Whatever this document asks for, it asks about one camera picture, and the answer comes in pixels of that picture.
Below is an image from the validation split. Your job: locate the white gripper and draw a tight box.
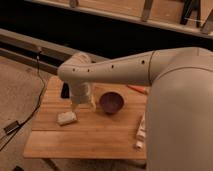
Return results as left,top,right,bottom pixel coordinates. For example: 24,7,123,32
69,82,97,112

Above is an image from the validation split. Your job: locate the black cable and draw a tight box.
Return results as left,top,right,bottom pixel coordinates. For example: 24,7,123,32
0,49,48,151

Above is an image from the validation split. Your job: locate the black smartphone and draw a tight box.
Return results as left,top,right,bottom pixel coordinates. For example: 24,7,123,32
61,83,70,99

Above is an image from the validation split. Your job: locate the white sponge block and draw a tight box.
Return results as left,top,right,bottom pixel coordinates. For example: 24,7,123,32
57,111,77,126

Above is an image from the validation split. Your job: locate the white object at table edge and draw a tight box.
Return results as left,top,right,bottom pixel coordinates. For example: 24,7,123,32
135,116,146,149

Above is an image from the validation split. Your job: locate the wooden table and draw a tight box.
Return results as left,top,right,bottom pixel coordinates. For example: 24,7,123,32
24,76,146,160

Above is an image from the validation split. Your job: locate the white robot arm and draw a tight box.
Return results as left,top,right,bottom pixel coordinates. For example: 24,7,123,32
57,47,213,171

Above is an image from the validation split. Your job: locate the dark purple ceramic bowl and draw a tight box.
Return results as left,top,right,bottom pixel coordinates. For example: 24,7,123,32
99,92,124,114

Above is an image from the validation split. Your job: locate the black power adapter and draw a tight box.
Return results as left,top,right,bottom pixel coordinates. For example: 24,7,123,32
4,121,20,135

